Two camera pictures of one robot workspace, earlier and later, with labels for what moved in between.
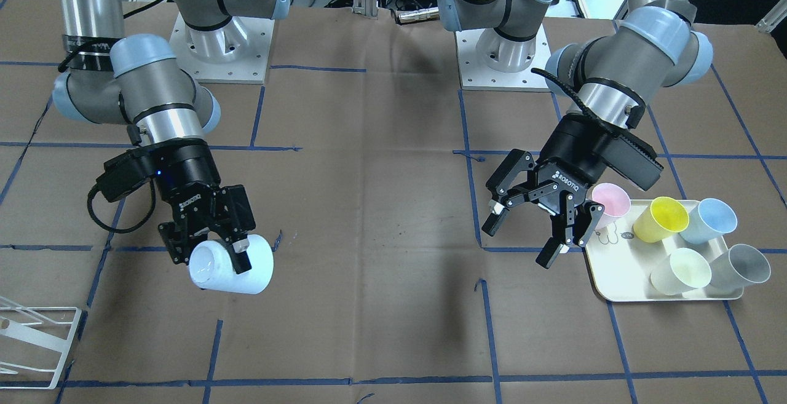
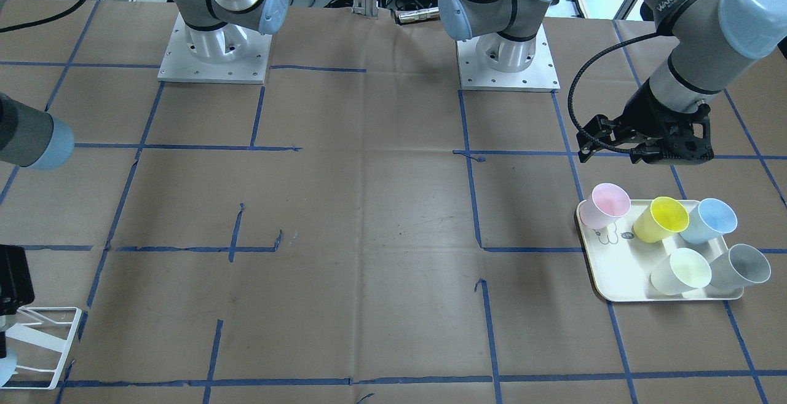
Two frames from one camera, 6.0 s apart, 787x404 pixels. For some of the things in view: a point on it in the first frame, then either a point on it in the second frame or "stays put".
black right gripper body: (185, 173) to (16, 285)
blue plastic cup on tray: (711, 219) stays put
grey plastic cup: (741, 265) stays put
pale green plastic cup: (685, 270) stays put
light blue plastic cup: (210, 267) to (7, 366)
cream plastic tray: (621, 265) stays put
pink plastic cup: (616, 202) stays put
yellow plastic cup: (663, 217) stays put
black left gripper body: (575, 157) to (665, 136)
